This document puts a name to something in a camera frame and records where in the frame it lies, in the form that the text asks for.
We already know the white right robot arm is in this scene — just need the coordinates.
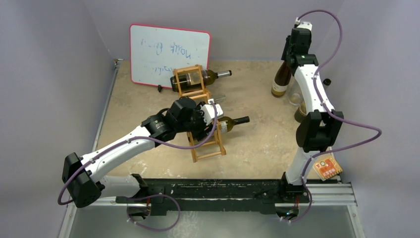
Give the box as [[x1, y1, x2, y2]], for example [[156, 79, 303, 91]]
[[278, 26, 344, 202]]

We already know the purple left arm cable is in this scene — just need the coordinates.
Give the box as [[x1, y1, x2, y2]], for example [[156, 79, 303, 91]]
[[57, 102, 219, 206]]

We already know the wooden wine rack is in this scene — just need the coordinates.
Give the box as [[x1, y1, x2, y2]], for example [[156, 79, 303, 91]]
[[170, 64, 232, 163]]

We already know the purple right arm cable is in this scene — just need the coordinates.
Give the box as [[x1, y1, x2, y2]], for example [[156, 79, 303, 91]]
[[295, 9, 383, 184]]

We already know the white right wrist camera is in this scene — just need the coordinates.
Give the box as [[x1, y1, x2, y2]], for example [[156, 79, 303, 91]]
[[294, 17, 313, 31]]

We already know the red wine bottle gold cap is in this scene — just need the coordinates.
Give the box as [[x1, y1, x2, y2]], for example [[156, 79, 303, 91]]
[[271, 61, 292, 97]]

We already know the green bottle black neck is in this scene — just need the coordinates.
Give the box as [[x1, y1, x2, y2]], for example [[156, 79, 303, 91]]
[[218, 116, 250, 133]]

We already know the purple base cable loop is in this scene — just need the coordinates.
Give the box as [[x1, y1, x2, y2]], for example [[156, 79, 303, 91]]
[[126, 193, 182, 233]]

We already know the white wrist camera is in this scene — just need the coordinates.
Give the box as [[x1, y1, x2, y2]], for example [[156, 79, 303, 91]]
[[294, 17, 313, 31], [200, 99, 224, 125]]

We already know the pink-framed whiteboard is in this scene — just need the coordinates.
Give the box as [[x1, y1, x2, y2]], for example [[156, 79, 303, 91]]
[[129, 24, 211, 88]]

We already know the green bottle silver cap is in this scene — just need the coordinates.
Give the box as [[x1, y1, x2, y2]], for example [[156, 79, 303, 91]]
[[170, 70, 232, 92], [294, 102, 307, 123]]

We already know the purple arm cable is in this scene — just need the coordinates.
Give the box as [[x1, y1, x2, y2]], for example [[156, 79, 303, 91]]
[[295, 9, 383, 184], [57, 102, 219, 206]]

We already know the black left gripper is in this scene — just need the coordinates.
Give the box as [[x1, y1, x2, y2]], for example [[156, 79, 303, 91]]
[[176, 103, 216, 140]]

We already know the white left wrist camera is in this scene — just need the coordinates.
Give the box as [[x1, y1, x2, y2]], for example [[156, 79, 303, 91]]
[[200, 99, 224, 125]]

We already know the orange circuit board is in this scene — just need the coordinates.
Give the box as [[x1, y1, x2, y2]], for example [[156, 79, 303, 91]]
[[313, 156, 343, 181]]

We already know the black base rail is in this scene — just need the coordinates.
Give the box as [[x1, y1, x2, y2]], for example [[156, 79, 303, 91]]
[[67, 178, 357, 216]]

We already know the clear square glass bottle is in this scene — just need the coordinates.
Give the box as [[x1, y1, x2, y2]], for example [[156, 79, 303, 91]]
[[287, 78, 332, 107]]

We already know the green bottle silver cap top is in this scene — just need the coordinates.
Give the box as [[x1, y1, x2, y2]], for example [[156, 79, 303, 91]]
[[170, 70, 232, 92]]

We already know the green bottle silver cap front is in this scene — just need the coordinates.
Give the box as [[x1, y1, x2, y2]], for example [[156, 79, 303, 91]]
[[294, 102, 307, 123]]

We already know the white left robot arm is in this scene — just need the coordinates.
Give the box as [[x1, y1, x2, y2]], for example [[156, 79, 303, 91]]
[[57, 97, 223, 208]]

